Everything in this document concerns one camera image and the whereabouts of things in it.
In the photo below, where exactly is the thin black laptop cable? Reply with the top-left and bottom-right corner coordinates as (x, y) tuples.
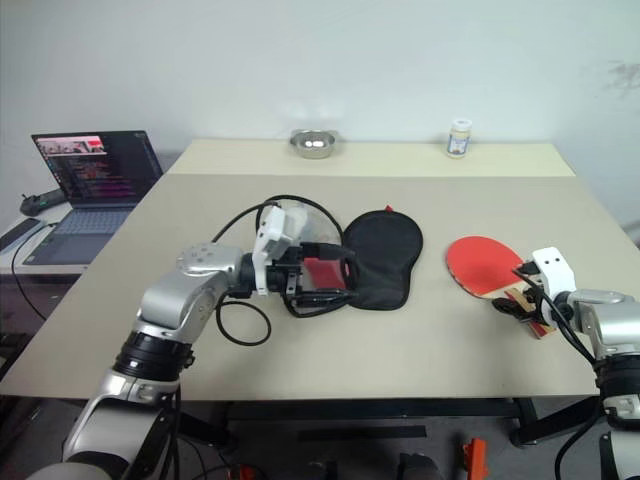
(10, 221), (62, 322)

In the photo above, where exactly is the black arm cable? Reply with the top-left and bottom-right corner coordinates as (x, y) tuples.
(215, 194), (347, 347)
(535, 288), (611, 480)

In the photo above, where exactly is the white capped jar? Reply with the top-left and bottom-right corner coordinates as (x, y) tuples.
(445, 117), (474, 159)

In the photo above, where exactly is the stainless steel bowl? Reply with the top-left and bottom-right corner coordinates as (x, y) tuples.
(289, 128), (340, 161)

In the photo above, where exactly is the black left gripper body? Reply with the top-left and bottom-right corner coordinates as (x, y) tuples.
(266, 243), (307, 304)

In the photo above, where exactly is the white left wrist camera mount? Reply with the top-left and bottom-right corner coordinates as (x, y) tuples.
(251, 201), (307, 297)

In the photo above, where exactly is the black smartphone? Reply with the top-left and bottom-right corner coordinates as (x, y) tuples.
(0, 217), (45, 253)

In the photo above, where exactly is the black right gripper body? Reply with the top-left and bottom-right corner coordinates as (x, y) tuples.
(520, 278), (555, 327)

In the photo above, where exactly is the black handheld controller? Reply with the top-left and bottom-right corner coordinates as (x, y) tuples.
(19, 188), (67, 217)

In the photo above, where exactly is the black paddle case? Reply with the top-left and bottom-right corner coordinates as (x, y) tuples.
(277, 203), (426, 312)

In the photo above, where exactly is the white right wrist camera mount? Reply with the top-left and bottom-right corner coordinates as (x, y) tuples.
(530, 246), (577, 302)

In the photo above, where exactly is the white side table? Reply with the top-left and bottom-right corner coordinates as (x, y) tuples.
(0, 202), (96, 277)

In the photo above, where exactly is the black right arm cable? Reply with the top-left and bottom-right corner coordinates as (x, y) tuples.
(535, 288), (611, 480)

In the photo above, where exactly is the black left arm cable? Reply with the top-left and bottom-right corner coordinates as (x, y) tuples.
(215, 194), (347, 347)

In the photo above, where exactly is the black table frame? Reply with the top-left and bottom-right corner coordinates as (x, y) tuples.
(177, 396), (542, 447)

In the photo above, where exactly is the dark rounded shape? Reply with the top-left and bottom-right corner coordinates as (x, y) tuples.
(398, 451), (442, 480)

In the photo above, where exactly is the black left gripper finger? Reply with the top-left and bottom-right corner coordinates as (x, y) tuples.
(298, 241), (358, 262)
(285, 289), (359, 318)

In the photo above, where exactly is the open grey laptop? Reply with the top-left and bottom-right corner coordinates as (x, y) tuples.
(21, 130), (166, 267)

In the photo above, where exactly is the red table tennis paddle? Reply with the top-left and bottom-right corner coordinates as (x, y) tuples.
(444, 235), (557, 341)

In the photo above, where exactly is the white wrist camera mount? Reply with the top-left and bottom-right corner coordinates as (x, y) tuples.
(251, 201), (307, 297)
(530, 246), (577, 302)

